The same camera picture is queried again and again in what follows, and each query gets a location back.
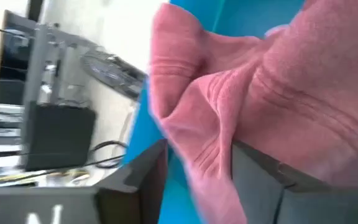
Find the blue plastic bin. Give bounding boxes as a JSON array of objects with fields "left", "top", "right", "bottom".
[{"left": 121, "top": 0, "right": 358, "bottom": 224}]

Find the black box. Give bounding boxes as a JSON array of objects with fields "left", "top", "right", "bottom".
[{"left": 23, "top": 101, "right": 96, "bottom": 172}]

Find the black cable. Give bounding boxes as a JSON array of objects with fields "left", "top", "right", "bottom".
[{"left": 87, "top": 139, "right": 129, "bottom": 170}]

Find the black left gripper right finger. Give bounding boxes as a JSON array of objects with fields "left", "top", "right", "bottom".
[{"left": 231, "top": 140, "right": 358, "bottom": 224}]

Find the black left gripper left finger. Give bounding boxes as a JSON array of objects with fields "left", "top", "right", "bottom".
[{"left": 0, "top": 139, "right": 169, "bottom": 224}]

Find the pink knit hat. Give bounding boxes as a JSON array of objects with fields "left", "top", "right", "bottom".
[{"left": 149, "top": 0, "right": 358, "bottom": 224}]

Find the grey desk fan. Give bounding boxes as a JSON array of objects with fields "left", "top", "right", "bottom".
[{"left": 79, "top": 49, "right": 149, "bottom": 101}]

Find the grey metal frame post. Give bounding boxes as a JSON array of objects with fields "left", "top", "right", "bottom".
[{"left": 21, "top": 24, "right": 62, "bottom": 169}]

